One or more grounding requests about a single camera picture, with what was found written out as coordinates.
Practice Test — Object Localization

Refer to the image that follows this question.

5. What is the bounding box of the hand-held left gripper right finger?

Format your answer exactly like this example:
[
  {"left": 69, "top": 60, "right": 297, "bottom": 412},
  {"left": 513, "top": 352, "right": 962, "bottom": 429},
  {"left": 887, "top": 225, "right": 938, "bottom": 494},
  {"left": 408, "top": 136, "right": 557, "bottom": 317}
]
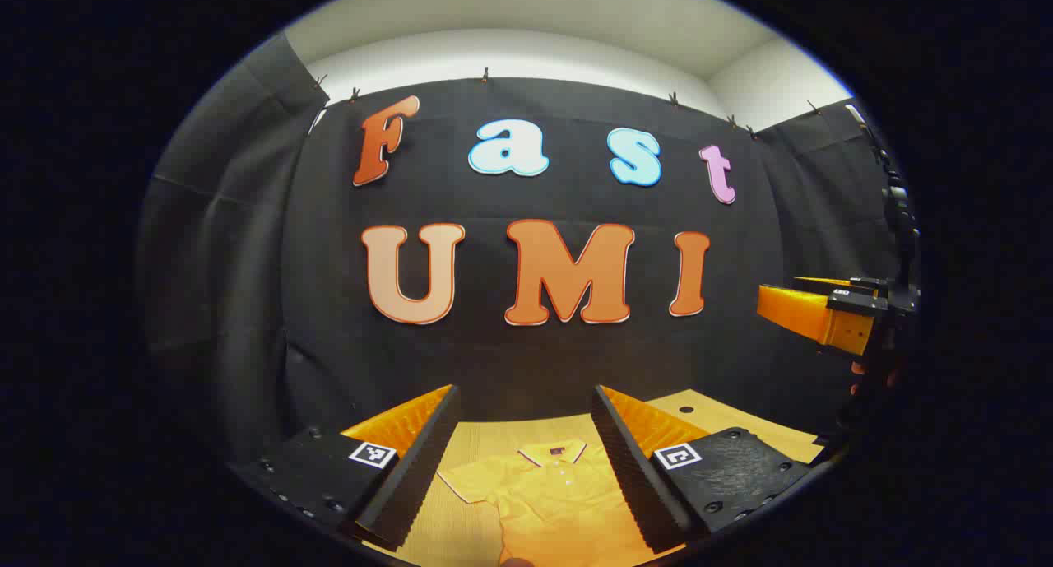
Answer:
[{"left": 591, "top": 384, "right": 823, "bottom": 554}]

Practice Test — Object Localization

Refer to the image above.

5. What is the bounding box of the orange T-shirt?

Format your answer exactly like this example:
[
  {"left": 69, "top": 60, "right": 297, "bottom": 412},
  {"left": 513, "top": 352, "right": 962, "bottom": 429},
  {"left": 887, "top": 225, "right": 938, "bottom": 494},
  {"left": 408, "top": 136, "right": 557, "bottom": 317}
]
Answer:
[{"left": 436, "top": 439, "right": 659, "bottom": 567}]

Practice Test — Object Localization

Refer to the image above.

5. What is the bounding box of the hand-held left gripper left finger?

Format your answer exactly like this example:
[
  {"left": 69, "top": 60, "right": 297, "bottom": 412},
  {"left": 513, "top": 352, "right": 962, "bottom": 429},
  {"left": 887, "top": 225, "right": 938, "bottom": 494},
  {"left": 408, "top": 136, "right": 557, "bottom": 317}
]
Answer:
[{"left": 230, "top": 383, "right": 462, "bottom": 551}]

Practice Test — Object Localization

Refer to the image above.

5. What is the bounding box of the black backdrop cloth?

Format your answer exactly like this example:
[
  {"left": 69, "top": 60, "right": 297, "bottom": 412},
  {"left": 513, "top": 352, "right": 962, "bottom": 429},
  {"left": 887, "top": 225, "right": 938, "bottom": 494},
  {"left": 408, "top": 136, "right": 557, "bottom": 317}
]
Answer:
[{"left": 136, "top": 32, "right": 906, "bottom": 486}]

